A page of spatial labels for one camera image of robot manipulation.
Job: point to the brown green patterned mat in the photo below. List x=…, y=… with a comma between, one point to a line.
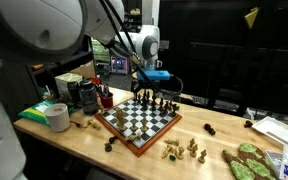
x=239, y=168
x=257, y=161

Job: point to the black tripod stand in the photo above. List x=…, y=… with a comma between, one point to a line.
x=247, y=66

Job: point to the green plastic package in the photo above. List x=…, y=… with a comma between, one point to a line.
x=37, y=112

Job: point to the black keyboard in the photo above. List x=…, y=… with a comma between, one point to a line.
x=217, y=104

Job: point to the white flat tray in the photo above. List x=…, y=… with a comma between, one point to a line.
x=277, y=131

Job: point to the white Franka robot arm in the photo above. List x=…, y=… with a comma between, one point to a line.
x=34, y=23

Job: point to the brown cardboard box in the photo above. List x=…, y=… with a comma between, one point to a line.
x=84, y=70

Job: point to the black pen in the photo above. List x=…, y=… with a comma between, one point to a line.
x=99, y=90

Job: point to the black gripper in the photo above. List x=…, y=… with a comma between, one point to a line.
x=143, y=82

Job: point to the purple lit 3D printer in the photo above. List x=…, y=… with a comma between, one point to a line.
x=120, y=65

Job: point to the white Chemex filter box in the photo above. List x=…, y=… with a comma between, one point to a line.
x=65, y=81

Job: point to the stacked green white boxes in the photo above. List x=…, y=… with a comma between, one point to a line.
x=100, y=50

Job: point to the white paper cup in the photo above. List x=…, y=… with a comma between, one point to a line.
x=58, y=117

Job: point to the blue pen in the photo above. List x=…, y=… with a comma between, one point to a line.
x=106, y=90

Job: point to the red pen cup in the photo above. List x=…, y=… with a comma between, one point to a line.
x=106, y=100

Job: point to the beige chess piece green felt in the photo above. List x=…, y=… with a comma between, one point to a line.
x=173, y=157

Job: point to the black coffee grinder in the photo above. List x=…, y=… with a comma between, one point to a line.
x=73, y=93

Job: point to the red framed chess board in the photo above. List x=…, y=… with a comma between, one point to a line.
x=150, y=126

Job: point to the yellow triangular sign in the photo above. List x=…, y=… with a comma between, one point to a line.
x=251, y=16

